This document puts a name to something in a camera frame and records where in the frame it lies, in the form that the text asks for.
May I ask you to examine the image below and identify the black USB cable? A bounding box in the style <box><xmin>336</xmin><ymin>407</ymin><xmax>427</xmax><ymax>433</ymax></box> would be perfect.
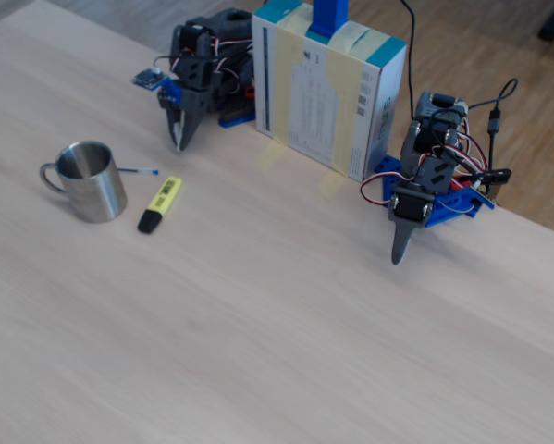
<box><xmin>467</xmin><ymin>77</ymin><xmax>519</xmax><ymax>186</ymax></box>

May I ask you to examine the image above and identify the thin black cable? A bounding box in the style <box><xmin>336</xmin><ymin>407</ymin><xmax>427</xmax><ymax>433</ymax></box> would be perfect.
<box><xmin>399</xmin><ymin>0</ymin><xmax>417</xmax><ymax>121</ymax></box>

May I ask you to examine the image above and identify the wrist camera on blue mount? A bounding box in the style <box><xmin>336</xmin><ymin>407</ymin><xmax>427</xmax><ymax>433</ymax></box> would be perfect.
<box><xmin>130</xmin><ymin>67</ymin><xmax>185</xmax><ymax>107</ymax></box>

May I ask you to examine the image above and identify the blue robot arm base plate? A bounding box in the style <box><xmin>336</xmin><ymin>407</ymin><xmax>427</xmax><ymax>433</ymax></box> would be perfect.
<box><xmin>218</xmin><ymin>113</ymin><xmax>255</xmax><ymax>129</ymax></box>

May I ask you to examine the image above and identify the white and blue cardboard box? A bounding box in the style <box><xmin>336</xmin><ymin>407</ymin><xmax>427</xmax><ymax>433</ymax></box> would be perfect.
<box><xmin>251</xmin><ymin>0</ymin><xmax>408</xmax><ymax>184</ymax></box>

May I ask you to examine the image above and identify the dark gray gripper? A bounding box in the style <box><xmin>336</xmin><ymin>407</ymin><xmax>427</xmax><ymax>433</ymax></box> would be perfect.
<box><xmin>158</xmin><ymin>87</ymin><xmax>213</xmax><ymax>153</ymax></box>

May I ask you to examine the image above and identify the blue leader arm base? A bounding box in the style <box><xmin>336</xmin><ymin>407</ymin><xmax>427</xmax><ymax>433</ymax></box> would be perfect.
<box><xmin>371</xmin><ymin>155</ymin><xmax>496</xmax><ymax>228</ymax></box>

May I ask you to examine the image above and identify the blue upright post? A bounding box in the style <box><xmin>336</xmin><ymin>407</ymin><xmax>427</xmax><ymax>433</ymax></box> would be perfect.
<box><xmin>305</xmin><ymin>0</ymin><xmax>351</xmax><ymax>45</ymax></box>

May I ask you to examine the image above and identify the silver metal cup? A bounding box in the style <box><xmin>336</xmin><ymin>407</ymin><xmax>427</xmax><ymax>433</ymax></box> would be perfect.
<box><xmin>39</xmin><ymin>140</ymin><xmax>129</xmax><ymax>225</ymax></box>

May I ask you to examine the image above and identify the yellow highlighter with black cap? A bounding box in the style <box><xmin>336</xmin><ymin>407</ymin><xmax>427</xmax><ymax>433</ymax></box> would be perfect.
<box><xmin>136</xmin><ymin>175</ymin><xmax>184</xmax><ymax>235</ymax></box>

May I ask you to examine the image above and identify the gray leader arm handle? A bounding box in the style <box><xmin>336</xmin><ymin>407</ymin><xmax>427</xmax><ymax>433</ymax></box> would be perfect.
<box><xmin>387</xmin><ymin>182</ymin><xmax>437</xmax><ymax>267</ymax></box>

